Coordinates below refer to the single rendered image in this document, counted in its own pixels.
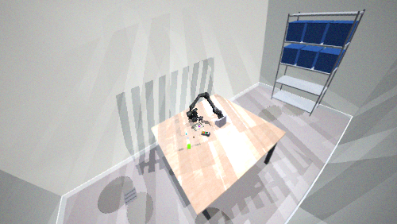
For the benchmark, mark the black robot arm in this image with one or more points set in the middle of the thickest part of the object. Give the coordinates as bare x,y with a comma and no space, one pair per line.
194,111

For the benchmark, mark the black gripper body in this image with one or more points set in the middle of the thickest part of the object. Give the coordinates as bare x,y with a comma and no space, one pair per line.
200,118

